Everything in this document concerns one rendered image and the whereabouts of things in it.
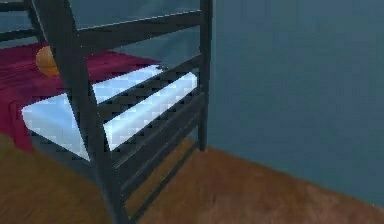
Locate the dark red bed blanket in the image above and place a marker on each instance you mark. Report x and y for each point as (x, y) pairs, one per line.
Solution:
(20, 83)

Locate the black framed bed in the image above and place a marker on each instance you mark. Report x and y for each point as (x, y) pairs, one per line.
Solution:
(79, 100)

